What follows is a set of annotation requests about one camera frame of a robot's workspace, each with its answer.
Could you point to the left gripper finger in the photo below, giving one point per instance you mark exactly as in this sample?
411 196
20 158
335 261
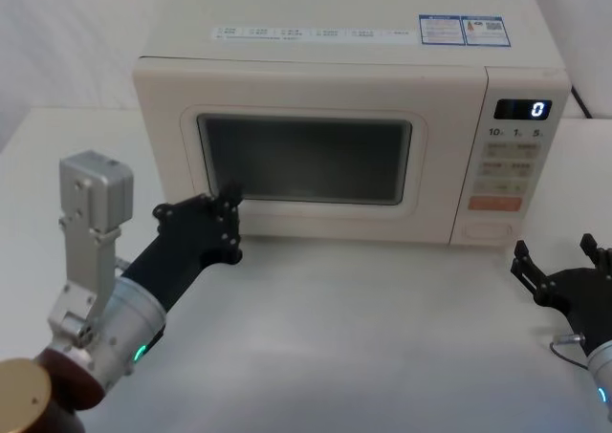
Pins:
230 227
191 203

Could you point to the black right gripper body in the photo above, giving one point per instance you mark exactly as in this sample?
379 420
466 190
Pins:
585 304

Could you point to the white table cloth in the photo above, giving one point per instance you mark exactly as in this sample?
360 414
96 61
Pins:
334 347

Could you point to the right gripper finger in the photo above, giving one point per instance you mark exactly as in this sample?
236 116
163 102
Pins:
600 256
531 270

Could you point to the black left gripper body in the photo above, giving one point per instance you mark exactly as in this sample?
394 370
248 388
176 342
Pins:
184 242

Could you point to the cream microwave oven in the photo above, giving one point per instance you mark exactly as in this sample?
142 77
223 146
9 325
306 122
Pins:
306 93

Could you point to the white curtain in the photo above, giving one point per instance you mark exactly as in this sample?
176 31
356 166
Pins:
72 36

